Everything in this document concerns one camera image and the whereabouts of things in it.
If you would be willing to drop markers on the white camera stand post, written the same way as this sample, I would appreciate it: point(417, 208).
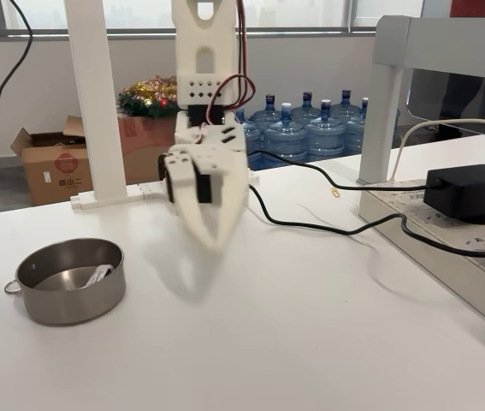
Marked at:
point(94, 107)

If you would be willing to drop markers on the person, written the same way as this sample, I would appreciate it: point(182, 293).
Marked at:
point(469, 6)

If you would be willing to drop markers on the yellow paper clip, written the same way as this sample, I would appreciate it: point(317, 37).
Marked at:
point(335, 192)

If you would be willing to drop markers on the open brown cardboard box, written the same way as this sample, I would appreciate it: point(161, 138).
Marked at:
point(49, 171)

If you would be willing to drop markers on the small white and blue box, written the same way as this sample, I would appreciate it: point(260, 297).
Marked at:
point(101, 274)

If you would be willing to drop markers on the blue water cooler bottle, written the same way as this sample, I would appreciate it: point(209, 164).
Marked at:
point(347, 109)
point(252, 137)
point(355, 135)
point(267, 114)
point(285, 137)
point(327, 137)
point(308, 112)

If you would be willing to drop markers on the black table clamp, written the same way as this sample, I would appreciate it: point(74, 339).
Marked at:
point(161, 167)

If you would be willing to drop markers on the grey monitor riser shelf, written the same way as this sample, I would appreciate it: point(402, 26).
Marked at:
point(439, 43)

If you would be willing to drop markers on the black power adapter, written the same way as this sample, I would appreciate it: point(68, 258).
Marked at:
point(464, 192)

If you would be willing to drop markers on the white power strip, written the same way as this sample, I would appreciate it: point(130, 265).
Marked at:
point(439, 252)

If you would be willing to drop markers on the green tinsel wreath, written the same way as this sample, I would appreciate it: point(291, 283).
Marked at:
point(148, 98)

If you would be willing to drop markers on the round metal bowl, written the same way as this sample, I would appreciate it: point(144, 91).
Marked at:
point(75, 304)

